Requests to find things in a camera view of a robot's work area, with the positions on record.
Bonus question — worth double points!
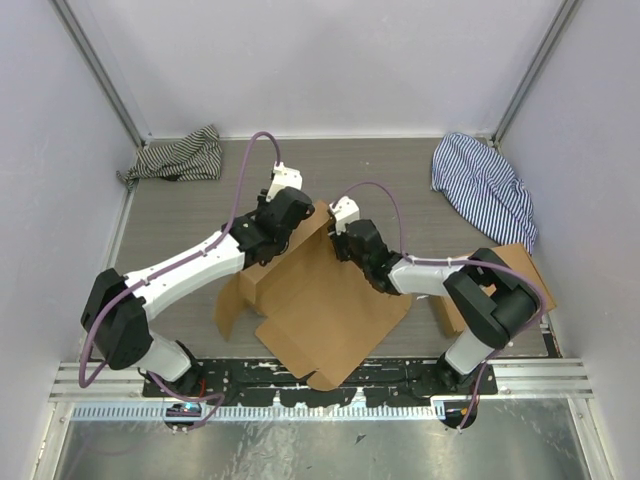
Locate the brown cardboard box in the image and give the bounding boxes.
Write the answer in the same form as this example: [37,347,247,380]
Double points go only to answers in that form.
[214,200,412,391]
[429,243,557,338]

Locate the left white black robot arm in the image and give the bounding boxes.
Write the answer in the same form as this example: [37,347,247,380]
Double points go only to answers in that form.
[81,187,315,397]

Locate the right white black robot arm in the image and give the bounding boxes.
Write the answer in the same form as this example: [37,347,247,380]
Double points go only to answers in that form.
[328,219,547,395]

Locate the folded brown cardboard box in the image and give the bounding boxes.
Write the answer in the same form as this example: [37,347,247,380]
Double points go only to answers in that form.
[429,243,557,338]

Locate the black white striped cloth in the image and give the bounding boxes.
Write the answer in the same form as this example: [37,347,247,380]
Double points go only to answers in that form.
[116,125,223,191]

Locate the blue white striped cloth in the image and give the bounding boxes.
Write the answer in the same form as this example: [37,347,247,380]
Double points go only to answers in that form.
[431,133,538,253]

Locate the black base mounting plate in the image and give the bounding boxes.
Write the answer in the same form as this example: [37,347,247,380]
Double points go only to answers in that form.
[141,356,499,409]

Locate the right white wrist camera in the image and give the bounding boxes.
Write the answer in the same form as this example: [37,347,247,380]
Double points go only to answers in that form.
[329,196,360,235]

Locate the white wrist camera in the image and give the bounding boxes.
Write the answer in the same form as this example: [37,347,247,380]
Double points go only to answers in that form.
[266,162,303,202]
[329,196,360,235]

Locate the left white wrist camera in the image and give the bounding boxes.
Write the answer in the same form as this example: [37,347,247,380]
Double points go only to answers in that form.
[266,162,303,202]

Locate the aluminium front rail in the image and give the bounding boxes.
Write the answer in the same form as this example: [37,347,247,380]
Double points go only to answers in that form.
[48,357,595,401]

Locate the light blue slotted cable duct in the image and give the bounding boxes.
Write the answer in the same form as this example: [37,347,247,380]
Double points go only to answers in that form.
[70,402,445,422]

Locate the left aluminium frame post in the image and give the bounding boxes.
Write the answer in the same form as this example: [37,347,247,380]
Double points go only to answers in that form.
[50,1,151,147]

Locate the aluminium frame post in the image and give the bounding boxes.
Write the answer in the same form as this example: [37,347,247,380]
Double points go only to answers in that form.
[50,1,151,147]
[489,0,582,149]

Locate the right aluminium frame post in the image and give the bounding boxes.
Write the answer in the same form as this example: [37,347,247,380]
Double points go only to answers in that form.
[489,0,582,149]

